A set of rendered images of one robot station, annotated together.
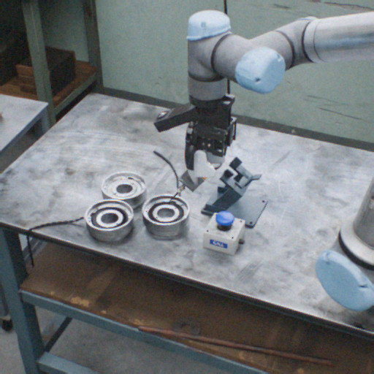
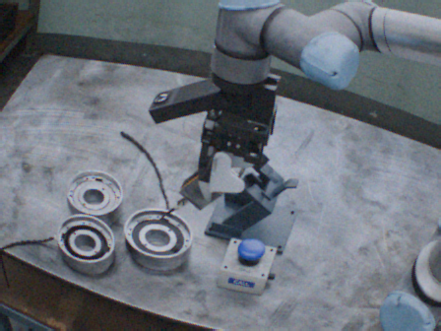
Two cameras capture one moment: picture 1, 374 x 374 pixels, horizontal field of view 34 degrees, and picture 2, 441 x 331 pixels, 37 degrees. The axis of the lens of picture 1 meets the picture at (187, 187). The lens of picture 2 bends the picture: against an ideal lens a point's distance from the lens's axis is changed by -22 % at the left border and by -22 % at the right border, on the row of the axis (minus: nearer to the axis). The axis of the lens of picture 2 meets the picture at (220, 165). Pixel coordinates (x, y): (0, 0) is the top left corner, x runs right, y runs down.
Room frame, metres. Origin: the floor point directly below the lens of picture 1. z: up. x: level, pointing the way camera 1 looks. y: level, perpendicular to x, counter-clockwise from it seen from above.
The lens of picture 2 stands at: (0.23, 0.17, 1.70)
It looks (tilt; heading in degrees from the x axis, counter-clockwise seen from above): 41 degrees down; 346
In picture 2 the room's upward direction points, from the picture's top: 8 degrees clockwise
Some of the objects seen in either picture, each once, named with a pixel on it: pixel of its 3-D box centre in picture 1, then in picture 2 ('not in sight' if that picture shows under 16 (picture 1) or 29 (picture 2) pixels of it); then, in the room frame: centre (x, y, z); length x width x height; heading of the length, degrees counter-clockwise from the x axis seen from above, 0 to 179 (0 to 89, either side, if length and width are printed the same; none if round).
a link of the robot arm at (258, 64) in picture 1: (255, 61); (319, 43); (0.98, -0.12, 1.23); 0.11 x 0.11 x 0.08; 42
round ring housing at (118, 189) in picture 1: (124, 191); (94, 200); (1.14, 0.15, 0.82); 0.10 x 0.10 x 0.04
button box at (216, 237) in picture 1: (226, 234); (250, 268); (0.98, -0.08, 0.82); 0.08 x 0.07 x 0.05; 68
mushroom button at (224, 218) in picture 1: (224, 224); (249, 256); (0.99, -0.08, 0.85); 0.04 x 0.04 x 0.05
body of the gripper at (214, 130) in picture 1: (210, 120); (239, 108); (1.04, -0.05, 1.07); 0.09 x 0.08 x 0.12; 65
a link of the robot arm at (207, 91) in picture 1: (207, 82); (241, 58); (1.05, -0.04, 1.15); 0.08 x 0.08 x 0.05
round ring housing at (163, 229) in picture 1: (166, 215); (157, 241); (1.05, 0.05, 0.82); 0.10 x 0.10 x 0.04
